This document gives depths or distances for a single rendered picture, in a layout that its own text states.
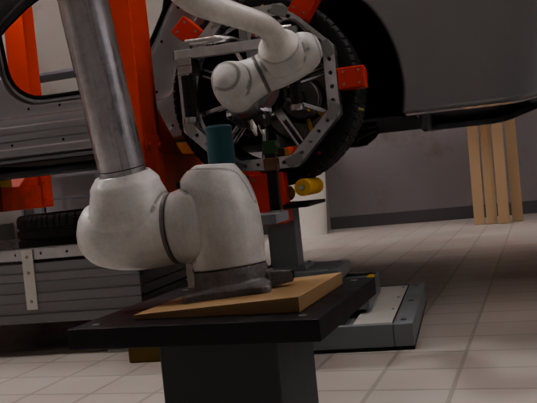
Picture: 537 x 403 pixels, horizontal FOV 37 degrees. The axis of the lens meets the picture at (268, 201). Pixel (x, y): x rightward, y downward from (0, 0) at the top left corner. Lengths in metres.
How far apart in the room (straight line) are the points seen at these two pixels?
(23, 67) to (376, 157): 3.58
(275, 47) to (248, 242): 0.56
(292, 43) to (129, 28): 0.89
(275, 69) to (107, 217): 0.60
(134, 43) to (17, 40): 3.44
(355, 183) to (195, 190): 6.46
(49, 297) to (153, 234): 1.37
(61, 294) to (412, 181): 5.43
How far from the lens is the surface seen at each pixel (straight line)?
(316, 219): 7.46
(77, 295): 2.94
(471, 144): 7.15
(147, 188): 1.68
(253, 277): 1.63
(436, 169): 7.91
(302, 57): 2.02
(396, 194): 7.97
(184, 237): 1.64
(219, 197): 1.61
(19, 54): 6.14
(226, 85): 1.98
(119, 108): 1.69
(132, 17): 2.78
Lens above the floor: 0.54
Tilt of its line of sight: 1 degrees down
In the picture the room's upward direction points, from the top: 6 degrees counter-clockwise
